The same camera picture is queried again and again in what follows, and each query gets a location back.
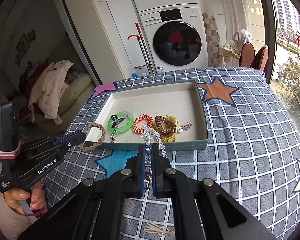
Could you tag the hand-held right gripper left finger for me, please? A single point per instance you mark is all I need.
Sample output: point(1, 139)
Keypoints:
point(140, 170)

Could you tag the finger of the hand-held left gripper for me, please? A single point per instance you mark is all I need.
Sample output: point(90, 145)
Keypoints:
point(72, 136)
point(70, 147)

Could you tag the person's left hand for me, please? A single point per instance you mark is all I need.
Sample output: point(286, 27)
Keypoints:
point(12, 198)

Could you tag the green translucent bangle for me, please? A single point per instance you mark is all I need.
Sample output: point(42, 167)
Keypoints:
point(129, 125)

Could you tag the white cabinet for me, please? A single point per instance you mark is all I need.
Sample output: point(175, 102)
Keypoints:
point(110, 30)

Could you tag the small wall picture frame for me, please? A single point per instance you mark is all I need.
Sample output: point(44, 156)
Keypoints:
point(17, 60)

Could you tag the beige clothes pile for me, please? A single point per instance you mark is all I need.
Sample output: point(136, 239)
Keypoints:
point(50, 85)

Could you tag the person's left forearm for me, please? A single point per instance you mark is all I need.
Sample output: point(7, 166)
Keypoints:
point(2, 221)

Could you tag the large wall picture frame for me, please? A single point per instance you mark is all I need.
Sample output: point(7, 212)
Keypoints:
point(22, 47)

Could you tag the grey grid star tablecloth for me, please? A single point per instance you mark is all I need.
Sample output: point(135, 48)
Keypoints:
point(240, 142)

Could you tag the brown chair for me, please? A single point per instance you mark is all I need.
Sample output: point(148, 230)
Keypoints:
point(262, 58)
point(247, 55)

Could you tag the cream sofa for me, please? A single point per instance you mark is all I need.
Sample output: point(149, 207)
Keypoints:
point(75, 90)

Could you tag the black hair claw clip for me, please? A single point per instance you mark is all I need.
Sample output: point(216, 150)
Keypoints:
point(114, 117)

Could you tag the white bottle blue cap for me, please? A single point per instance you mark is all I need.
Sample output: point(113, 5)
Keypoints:
point(137, 71)

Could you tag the white front-load washing machine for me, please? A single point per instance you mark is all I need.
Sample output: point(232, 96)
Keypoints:
point(150, 42)

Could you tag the medium wall picture frame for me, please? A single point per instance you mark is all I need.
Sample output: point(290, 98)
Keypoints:
point(31, 36)

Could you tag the beige towel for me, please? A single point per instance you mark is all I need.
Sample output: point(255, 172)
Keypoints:
point(241, 38)

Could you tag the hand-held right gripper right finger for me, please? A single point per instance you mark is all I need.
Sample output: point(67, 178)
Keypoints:
point(154, 172)

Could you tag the checkered cloth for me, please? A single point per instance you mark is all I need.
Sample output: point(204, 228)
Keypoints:
point(215, 40)

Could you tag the teal jewelry tray beige lining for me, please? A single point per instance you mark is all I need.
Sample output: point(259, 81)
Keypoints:
point(145, 100)

